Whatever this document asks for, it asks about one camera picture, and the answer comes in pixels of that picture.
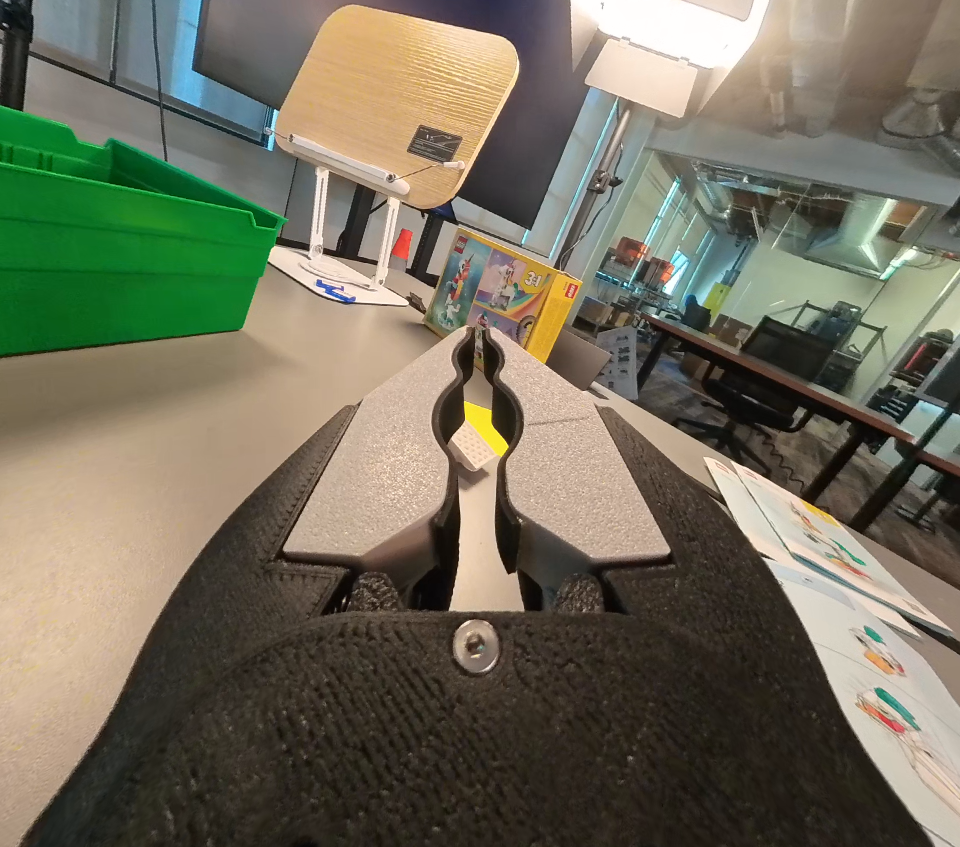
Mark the metal exhaust hood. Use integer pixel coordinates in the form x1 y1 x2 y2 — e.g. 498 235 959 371
804 198 942 274

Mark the green plastic bin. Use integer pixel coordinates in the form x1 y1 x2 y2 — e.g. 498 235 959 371
0 104 290 359

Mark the black hanging cable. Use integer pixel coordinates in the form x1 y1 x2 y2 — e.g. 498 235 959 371
141 0 172 145

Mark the white lego plate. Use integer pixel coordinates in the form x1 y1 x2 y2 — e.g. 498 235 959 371
448 423 498 473

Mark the spiral duct elbow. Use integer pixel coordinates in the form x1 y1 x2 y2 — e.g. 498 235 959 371
881 85 960 184

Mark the long brown table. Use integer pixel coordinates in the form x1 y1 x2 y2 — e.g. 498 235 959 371
851 434 960 533
637 310 920 511

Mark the coiled black cable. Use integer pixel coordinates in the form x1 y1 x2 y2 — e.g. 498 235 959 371
750 423 792 484

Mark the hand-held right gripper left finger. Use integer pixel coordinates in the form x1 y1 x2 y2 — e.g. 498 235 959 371
281 325 476 593

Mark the closed booklet with unicorn cover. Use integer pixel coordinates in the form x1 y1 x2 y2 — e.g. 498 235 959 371
731 460 954 638

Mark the dark grey folder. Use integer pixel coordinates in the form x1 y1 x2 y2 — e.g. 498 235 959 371
547 329 615 392

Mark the closed plain instruction booklet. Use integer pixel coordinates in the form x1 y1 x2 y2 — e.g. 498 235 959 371
703 455 924 640

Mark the yellow lego box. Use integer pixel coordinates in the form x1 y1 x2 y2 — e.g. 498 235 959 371
422 226 585 366

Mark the studio light on stand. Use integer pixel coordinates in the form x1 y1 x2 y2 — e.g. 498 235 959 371
551 0 810 274

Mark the yellow paper sheet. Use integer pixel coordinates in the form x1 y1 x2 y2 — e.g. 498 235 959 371
461 400 511 458

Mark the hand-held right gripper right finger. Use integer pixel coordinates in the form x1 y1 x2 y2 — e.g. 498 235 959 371
483 328 675 593

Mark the wooden book stand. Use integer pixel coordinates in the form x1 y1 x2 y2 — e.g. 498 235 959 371
266 3 521 308

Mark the black office chair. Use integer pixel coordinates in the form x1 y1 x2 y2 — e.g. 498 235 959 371
675 314 822 458

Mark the printed paper sheet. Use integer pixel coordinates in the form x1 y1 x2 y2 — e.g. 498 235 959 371
594 325 640 400

